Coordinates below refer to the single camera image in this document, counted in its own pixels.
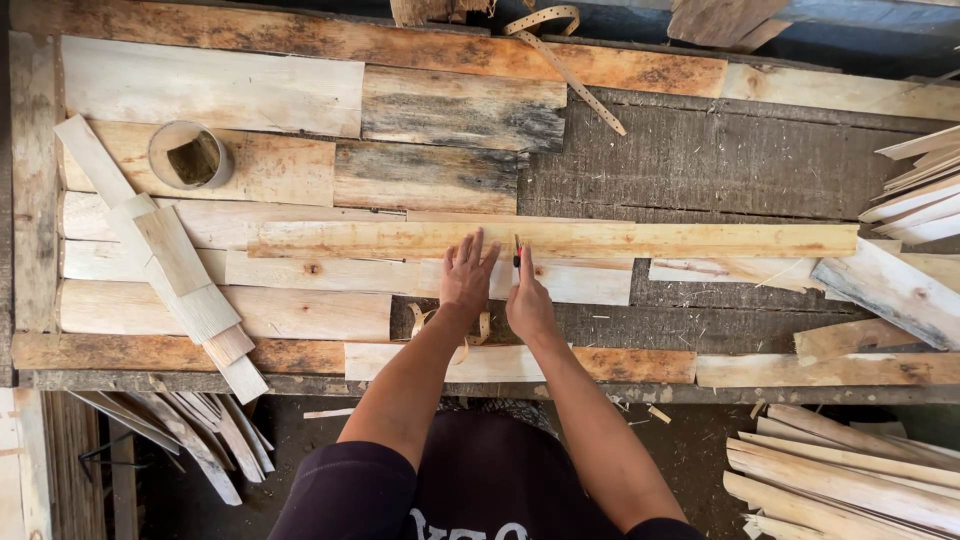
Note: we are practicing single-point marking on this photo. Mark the person's left hand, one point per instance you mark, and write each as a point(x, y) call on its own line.
point(465, 285)

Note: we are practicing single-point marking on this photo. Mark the person's right hand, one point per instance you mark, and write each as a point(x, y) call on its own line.
point(531, 311)

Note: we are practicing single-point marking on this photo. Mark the red and black marking pen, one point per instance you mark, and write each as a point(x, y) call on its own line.
point(517, 251)

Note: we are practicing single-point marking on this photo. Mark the long pale wooden strip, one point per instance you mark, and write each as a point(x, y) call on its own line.
point(675, 240)

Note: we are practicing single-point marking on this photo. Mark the person's dark shirt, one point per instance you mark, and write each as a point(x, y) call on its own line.
point(480, 487)

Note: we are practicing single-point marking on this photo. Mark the rough wooden block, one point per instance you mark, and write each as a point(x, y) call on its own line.
point(431, 9)

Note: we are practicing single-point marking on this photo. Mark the fanned stack of short slats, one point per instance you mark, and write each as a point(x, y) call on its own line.
point(176, 277)

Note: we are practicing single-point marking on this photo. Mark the grey cylindrical cup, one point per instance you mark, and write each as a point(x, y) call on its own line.
point(191, 156)

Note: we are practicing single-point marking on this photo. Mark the bundle of slats under table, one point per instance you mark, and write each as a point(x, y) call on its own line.
point(202, 439)

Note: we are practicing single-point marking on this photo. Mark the layer of flat wooden boards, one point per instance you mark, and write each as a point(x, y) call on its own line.
point(225, 90)

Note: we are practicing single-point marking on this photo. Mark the short brown wooden offcut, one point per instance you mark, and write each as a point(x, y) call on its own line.
point(851, 337)

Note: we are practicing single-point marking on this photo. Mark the weathered wooden board piece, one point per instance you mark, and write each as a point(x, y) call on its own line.
point(720, 21)

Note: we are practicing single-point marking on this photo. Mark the heap of long wooden slats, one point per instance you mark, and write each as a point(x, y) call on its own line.
point(847, 480)

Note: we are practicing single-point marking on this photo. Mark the thick grey-edged wooden plank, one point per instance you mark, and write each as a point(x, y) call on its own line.
point(892, 292)

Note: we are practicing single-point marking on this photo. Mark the stack of thin pale slats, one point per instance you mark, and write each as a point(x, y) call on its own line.
point(919, 195)

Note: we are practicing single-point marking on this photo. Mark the pale wooden panel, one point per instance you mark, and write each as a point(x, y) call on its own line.
point(19, 465)

